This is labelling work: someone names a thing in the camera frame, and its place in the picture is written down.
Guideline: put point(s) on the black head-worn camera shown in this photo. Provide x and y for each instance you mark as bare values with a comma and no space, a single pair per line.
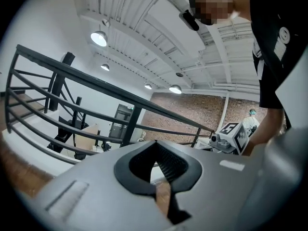
189,20

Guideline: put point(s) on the white wall pipe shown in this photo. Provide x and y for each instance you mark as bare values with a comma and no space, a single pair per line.
224,109

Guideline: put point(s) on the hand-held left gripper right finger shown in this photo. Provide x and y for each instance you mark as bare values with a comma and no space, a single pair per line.
216,189

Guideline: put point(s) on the person's head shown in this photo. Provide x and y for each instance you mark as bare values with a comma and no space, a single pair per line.
214,6

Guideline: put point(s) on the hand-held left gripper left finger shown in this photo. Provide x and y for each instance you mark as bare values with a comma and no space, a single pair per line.
96,201

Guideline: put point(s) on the black metal railing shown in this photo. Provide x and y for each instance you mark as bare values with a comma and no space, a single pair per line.
96,83

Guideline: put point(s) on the wooden staircase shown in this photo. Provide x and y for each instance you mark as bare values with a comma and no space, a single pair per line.
21,105

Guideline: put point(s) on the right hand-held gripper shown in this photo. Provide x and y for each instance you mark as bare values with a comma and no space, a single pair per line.
237,135

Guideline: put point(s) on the wooden desk partition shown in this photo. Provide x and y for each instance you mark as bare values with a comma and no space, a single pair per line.
90,130

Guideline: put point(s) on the person's right forearm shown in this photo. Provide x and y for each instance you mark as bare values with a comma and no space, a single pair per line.
269,126

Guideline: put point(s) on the person's black t-shirt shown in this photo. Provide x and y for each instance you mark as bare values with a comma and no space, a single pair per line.
272,56

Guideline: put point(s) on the black stair post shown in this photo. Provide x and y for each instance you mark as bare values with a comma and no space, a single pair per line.
59,80

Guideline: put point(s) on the large silver pendant lamp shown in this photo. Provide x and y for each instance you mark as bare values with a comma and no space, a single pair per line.
98,38

